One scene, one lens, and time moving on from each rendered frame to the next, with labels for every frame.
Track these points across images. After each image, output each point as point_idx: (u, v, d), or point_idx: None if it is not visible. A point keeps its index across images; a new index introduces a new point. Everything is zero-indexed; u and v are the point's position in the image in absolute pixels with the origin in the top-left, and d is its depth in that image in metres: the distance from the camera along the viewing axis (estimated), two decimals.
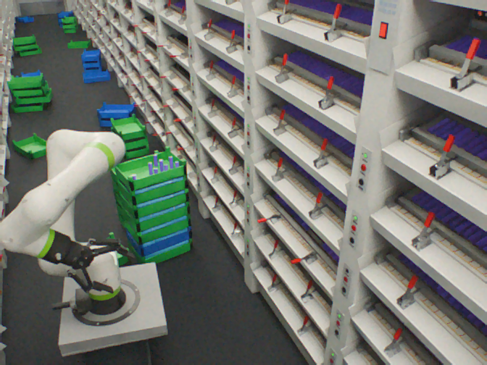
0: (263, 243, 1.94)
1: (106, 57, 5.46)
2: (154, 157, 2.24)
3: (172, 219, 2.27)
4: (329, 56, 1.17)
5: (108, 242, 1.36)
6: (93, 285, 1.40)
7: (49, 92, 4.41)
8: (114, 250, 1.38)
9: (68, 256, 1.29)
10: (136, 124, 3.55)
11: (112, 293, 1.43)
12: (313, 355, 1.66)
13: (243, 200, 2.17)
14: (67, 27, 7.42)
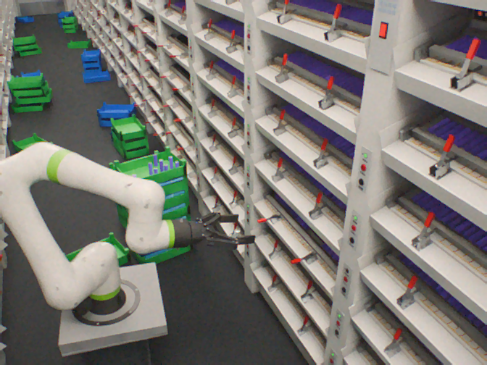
0: (263, 243, 1.94)
1: (106, 57, 5.46)
2: (154, 157, 2.24)
3: (172, 219, 2.27)
4: (329, 56, 1.17)
5: (224, 248, 1.41)
6: (219, 220, 1.55)
7: (49, 92, 4.41)
8: None
9: None
10: (136, 124, 3.55)
11: (236, 221, 1.58)
12: (313, 355, 1.66)
13: (243, 200, 2.17)
14: (67, 27, 7.42)
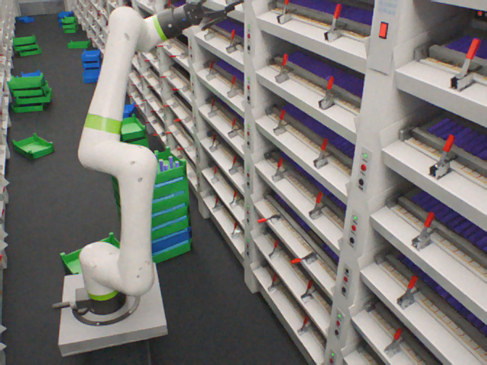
0: (263, 243, 1.94)
1: None
2: (154, 157, 2.24)
3: (172, 219, 2.27)
4: (329, 56, 1.17)
5: None
6: None
7: (49, 92, 4.41)
8: (221, 11, 1.51)
9: None
10: (136, 124, 3.55)
11: None
12: (313, 355, 1.66)
13: (243, 200, 2.17)
14: (67, 27, 7.42)
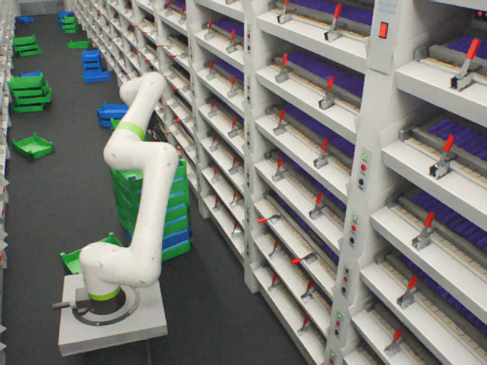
0: (263, 243, 1.94)
1: (106, 57, 5.46)
2: None
3: (172, 219, 2.27)
4: (329, 56, 1.17)
5: None
6: None
7: (49, 92, 4.41)
8: None
9: None
10: None
11: None
12: (313, 355, 1.66)
13: (243, 200, 2.17)
14: (67, 27, 7.42)
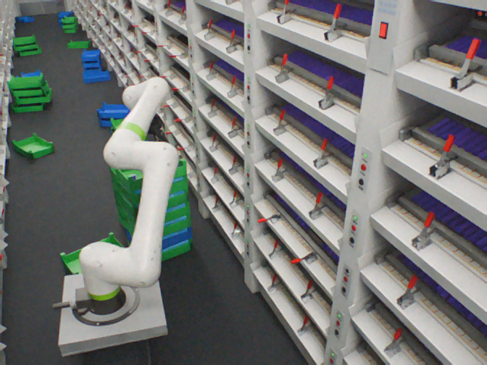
0: (263, 243, 1.94)
1: (106, 57, 5.46)
2: None
3: (172, 219, 2.27)
4: (329, 56, 1.17)
5: None
6: None
7: (49, 92, 4.41)
8: None
9: None
10: None
11: None
12: (313, 355, 1.66)
13: (243, 200, 2.17)
14: (67, 27, 7.42)
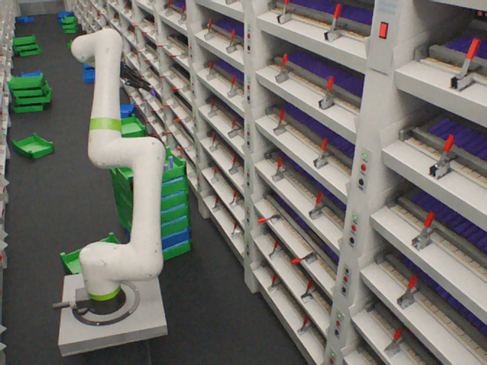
0: (263, 243, 1.94)
1: None
2: None
3: (172, 219, 2.27)
4: (329, 56, 1.17)
5: (132, 87, 1.95)
6: (137, 80, 2.01)
7: (49, 92, 4.41)
8: None
9: None
10: (136, 124, 3.55)
11: None
12: (313, 355, 1.66)
13: (243, 200, 2.17)
14: (67, 27, 7.42)
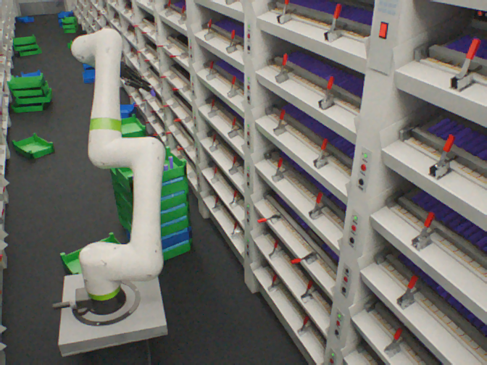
0: (263, 243, 1.94)
1: None
2: None
3: (172, 219, 2.27)
4: (329, 56, 1.17)
5: (132, 87, 1.95)
6: (137, 80, 2.01)
7: (49, 92, 4.41)
8: None
9: None
10: (136, 124, 3.55)
11: None
12: (313, 355, 1.66)
13: (243, 200, 2.17)
14: (67, 27, 7.42)
